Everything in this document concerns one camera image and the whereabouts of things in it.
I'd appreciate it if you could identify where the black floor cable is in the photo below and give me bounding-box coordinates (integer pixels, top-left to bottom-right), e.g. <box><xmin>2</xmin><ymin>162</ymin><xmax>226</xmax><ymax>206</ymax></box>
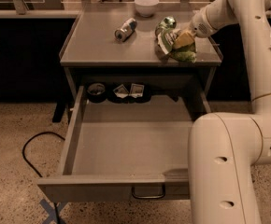
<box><xmin>21</xmin><ymin>131</ymin><xmax>66</xmax><ymax>224</ymax></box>

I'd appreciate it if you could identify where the dark left cabinet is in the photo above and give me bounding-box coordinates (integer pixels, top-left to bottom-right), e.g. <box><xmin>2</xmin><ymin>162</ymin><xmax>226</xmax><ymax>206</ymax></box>
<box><xmin>0</xmin><ymin>19</ymin><xmax>74</xmax><ymax>102</ymax></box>

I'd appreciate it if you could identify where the blue floor tape cross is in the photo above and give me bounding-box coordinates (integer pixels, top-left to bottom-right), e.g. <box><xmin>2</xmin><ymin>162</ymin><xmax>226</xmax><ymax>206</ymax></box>
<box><xmin>39</xmin><ymin>199</ymin><xmax>66</xmax><ymax>224</ymax></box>

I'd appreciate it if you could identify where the white bowl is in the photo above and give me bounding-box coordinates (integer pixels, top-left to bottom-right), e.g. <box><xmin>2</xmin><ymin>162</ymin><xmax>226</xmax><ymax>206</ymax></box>
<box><xmin>135</xmin><ymin>0</ymin><xmax>159</xmax><ymax>17</ymax></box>

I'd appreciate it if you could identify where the black tape roll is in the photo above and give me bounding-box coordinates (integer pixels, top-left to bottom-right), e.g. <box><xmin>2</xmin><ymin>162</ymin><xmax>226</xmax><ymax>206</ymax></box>
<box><xmin>86</xmin><ymin>83</ymin><xmax>107</xmax><ymax>103</ymax></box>

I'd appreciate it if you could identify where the dark cabinet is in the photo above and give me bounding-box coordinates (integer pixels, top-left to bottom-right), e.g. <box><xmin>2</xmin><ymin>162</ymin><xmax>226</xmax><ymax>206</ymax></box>
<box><xmin>0</xmin><ymin>19</ymin><xmax>74</xmax><ymax>102</ymax></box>
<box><xmin>200</xmin><ymin>17</ymin><xmax>271</xmax><ymax>101</ymax></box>

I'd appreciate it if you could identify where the dark right cabinet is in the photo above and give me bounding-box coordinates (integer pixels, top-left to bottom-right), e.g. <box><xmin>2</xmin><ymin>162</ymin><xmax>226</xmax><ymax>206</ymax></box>
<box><xmin>200</xmin><ymin>17</ymin><xmax>271</xmax><ymax>101</ymax></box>

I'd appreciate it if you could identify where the grey open drawer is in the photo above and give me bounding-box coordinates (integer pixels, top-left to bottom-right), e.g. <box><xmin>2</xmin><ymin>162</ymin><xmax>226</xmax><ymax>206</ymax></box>
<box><xmin>38</xmin><ymin>87</ymin><xmax>200</xmax><ymax>203</ymax></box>

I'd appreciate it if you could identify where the grey cabinet counter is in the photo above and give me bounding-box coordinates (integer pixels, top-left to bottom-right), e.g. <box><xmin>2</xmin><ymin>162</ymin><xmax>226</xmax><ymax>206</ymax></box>
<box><xmin>61</xmin><ymin>3</ymin><xmax>222</xmax><ymax>118</ymax></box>

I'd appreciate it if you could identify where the black metal drawer handle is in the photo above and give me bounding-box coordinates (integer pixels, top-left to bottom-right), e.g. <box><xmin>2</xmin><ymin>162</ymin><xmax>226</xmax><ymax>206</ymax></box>
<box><xmin>131</xmin><ymin>185</ymin><xmax>165</xmax><ymax>200</ymax></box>

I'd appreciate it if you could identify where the black tray with packets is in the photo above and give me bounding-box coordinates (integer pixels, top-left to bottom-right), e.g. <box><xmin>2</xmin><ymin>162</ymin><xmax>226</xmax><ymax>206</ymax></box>
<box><xmin>107</xmin><ymin>83</ymin><xmax>151</xmax><ymax>104</ymax></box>

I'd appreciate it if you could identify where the green soda can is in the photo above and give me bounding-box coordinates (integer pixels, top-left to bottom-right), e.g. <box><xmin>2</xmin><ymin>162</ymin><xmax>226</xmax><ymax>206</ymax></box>
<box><xmin>154</xmin><ymin>16</ymin><xmax>177</xmax><ymax>35</ymax></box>

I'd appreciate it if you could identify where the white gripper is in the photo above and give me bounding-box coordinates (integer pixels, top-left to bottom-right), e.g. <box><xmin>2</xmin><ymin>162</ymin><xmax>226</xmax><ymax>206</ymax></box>
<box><xmin>173</xmin><ymin>6</ymin><xmax>218</xmax><ymax>49</ymax></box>

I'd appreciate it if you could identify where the blue white soda can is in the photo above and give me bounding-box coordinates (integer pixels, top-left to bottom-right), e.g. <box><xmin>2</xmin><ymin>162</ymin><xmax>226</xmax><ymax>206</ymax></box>
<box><xmin>114</xmin><ymin>18</ymin><xmax>137</xmax><ymax>42</ymax></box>

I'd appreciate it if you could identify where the green jalapeno chip bag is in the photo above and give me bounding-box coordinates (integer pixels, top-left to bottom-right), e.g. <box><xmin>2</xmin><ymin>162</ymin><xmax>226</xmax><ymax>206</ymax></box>
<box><xmin>156</xmin><ymin>29</ymin><xmax>196</xmax><ymax>63</ymax></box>

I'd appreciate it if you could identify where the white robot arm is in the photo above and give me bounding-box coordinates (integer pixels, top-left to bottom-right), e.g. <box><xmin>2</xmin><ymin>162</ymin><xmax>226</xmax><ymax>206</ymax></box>
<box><xmin>183</xmin><ymin>0</ymin><xmax>271</xmax><ymax>224</ymax></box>

